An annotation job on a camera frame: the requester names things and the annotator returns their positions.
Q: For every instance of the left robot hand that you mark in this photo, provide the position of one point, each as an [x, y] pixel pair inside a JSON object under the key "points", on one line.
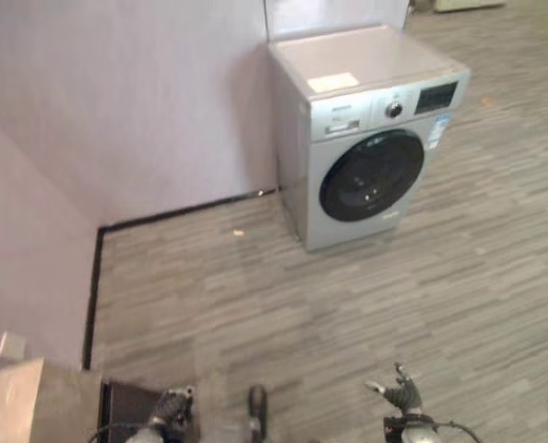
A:
{"points": [[172, 403]]}

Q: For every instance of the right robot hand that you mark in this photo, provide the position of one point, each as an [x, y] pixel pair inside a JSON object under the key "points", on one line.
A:
{"points": [[402, 392]]}

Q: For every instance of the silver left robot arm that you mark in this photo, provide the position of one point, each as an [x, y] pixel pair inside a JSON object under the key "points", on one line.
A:
{"points": [[138, 434]]}

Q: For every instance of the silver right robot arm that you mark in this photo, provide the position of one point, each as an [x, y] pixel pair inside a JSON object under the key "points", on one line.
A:
{"points": [[410, 430]]}

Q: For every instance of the beige sink cabinet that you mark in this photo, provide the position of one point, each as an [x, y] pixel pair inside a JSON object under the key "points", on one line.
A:
{"points": [[29, 401]]}

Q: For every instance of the black robot torso part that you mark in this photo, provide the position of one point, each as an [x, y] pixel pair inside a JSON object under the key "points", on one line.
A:
{"points": [[255, 413]]}

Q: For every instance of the black baseboard strip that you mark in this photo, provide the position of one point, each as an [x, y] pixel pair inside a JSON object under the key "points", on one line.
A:
{"points": [[117, 258]]}

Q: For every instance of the small orange floor scrap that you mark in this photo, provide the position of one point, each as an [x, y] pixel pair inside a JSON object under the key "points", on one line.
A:
{"points": [[239, 233]]}

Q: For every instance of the silver front-load washing machine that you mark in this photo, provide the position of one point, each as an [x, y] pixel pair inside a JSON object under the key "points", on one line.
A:
{"points": [[348, 115]]}

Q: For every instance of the white wall socket box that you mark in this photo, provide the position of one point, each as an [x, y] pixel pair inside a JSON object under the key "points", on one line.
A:
{"points": [[11, 345]]}

